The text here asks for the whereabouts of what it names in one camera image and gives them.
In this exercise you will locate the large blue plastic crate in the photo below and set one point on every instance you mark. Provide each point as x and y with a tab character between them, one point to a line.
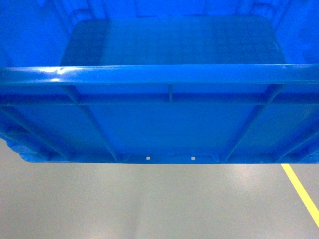
160	81

